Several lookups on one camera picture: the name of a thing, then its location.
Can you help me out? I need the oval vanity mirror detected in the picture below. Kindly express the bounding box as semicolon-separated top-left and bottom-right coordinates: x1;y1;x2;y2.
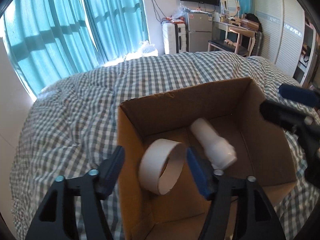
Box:
220;0;240;17

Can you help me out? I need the white suitcase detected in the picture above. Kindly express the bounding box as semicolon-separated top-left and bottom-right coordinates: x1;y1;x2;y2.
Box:
162;22;187;55

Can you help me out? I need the left teal curtain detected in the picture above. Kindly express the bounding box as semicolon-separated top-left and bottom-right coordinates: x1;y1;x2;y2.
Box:
2;0;101;95

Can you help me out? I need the clear plastic bag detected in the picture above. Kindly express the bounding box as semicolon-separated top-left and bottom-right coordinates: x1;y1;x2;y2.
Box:
124;41;158;61

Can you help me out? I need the white tape roll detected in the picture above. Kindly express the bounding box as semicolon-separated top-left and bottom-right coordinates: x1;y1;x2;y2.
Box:
138;139;187;195

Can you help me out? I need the white louvered wardrobe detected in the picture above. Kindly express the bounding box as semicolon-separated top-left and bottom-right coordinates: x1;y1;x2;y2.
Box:
254;0;318;87

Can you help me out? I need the white dressing table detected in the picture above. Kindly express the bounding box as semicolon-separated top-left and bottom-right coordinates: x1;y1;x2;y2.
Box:
211;19;261;55

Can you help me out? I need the middle teal curtain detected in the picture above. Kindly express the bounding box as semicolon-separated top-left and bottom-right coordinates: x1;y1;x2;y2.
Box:
84;0;149;63

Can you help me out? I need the checkered bed duvet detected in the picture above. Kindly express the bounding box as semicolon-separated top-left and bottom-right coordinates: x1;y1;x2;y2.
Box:
10;51;319;239

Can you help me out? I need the black bag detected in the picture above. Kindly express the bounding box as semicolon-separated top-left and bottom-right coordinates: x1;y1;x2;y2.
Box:
245;13;263;32

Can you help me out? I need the open cardboard box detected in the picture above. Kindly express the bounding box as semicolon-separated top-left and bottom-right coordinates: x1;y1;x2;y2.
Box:
118;78;296;239

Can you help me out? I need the black bench stool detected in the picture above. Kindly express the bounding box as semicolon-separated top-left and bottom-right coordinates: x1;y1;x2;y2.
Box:
208;40;249;57

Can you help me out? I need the silver mini fridge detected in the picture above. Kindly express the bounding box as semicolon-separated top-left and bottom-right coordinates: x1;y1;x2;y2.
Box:
186;12;213;53

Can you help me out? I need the wooden chair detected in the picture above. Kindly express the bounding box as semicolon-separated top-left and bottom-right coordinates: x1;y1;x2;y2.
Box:
229;27;255;57

